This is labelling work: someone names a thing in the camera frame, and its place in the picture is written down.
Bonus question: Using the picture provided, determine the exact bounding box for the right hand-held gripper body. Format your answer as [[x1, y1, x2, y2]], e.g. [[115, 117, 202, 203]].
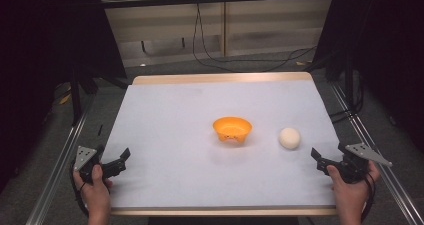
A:
[[337, 142, 394, 185]]

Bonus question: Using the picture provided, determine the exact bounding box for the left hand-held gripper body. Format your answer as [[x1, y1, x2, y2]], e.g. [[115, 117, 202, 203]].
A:
[[73, 145, 108, 185]]

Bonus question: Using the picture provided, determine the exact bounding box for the person's right hand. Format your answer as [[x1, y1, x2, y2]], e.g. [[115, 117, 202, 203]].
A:
[[326, 160, 381, 217]]

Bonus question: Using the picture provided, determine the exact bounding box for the person's left hand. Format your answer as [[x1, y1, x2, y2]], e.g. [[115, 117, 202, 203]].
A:
[[72, 163, 113, 217]]

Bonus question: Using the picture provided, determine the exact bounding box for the white ball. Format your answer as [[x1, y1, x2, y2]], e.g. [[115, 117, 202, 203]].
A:
[[278, 127, 302, 150]]

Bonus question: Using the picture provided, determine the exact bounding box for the white table mat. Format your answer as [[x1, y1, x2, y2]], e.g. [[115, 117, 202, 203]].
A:
[[101, 79, 345, 209]]

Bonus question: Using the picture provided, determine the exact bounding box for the black metal stand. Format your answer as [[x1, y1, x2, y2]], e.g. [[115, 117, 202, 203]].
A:
[[69, 68, 100, 127]]

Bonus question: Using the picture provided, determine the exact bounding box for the orange plastic bowl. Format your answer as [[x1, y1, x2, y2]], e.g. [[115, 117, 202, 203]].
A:
[[212, 116, 253, 144]]

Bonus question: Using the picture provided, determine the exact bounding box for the black curtain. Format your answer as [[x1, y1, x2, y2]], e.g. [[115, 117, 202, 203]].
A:
[[0, 0, 128, 193], [306, 0, 424, 154]]

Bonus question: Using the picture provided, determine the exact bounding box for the metal floor rail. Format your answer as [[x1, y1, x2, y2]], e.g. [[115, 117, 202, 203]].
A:
[[25, 93, 97, 225], [329, 82, 424, 225]]

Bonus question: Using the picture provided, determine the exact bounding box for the right hand-held gripper cable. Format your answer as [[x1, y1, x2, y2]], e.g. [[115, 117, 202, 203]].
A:
[[360, 172, 377, 223]]

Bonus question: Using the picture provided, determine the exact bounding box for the black wall cable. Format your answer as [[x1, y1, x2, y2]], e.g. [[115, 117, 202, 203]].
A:
[[191, 2, 318, 74]]

